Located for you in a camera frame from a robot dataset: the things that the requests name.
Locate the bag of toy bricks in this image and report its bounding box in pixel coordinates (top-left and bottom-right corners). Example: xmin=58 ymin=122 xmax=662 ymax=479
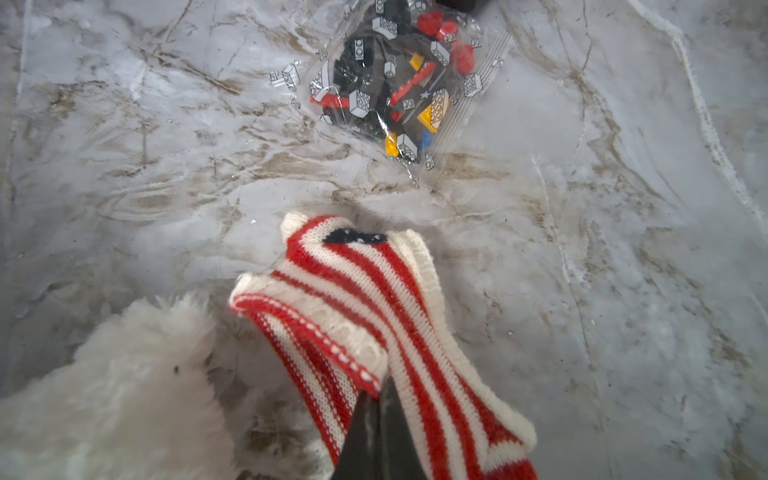
xmin=269 ymin=1 xmax=511 ymax=186

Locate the white teddy bear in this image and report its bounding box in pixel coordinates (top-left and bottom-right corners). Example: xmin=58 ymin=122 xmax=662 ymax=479
xmin=1 ymin=295 xmax=332 ymax=479

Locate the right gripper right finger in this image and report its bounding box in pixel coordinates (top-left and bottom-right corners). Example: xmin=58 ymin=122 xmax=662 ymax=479
xmin=376 ymin=377 xmax=426 ymax=480

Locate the red white striped knit sweater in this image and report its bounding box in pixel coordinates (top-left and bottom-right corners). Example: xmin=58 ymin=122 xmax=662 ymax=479
xmin=229 ymin=213 xmax=537 ymax=479

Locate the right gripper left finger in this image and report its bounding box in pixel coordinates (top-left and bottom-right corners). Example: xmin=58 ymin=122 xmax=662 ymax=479
xmin=331 ymin=391 xmax=381 ymax=480

